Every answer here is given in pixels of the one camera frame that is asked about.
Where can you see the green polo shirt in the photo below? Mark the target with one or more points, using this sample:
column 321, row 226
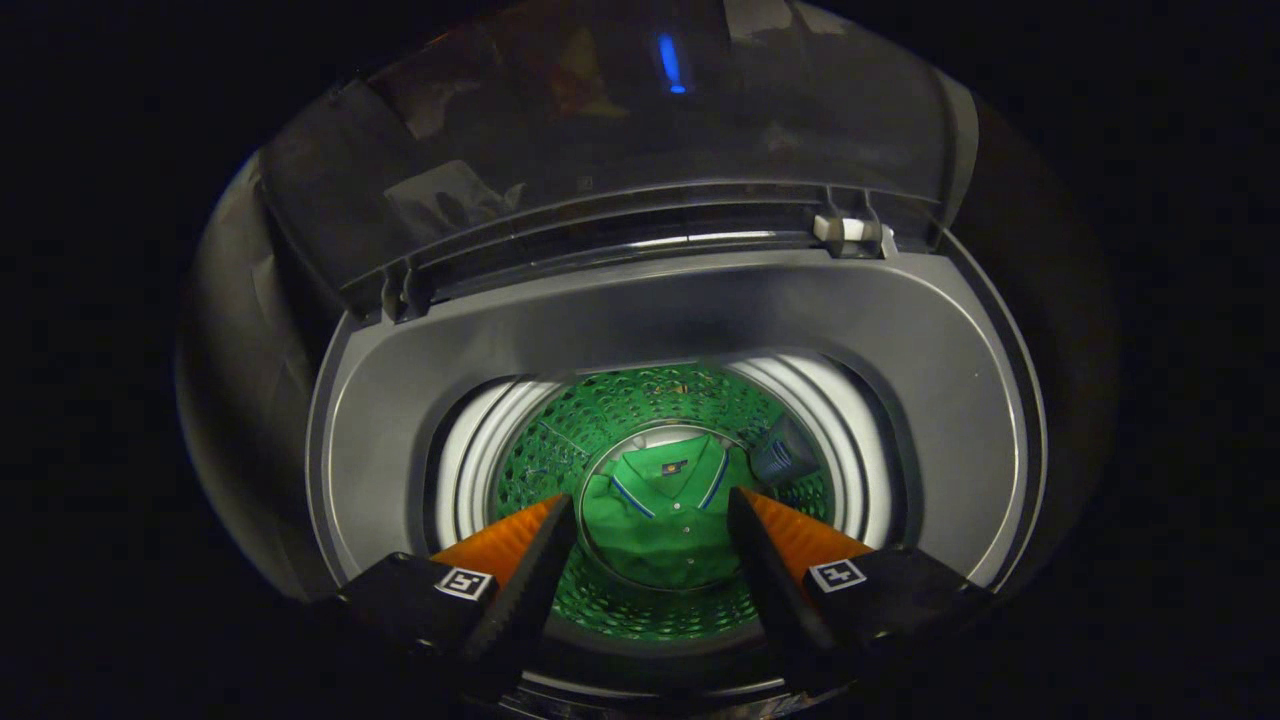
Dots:
column 660, row 520

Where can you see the dark glass washing machine lid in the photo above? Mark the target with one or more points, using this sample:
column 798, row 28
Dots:
column 600, row 120

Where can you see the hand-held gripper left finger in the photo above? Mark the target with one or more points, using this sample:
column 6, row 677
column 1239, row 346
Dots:
column 520, row 600

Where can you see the black backdrop cloth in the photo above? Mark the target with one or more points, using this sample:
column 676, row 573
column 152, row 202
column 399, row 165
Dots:
column 240, row 400

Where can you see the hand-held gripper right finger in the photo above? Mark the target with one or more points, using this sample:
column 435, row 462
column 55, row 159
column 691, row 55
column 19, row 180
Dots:
column 775, row 590

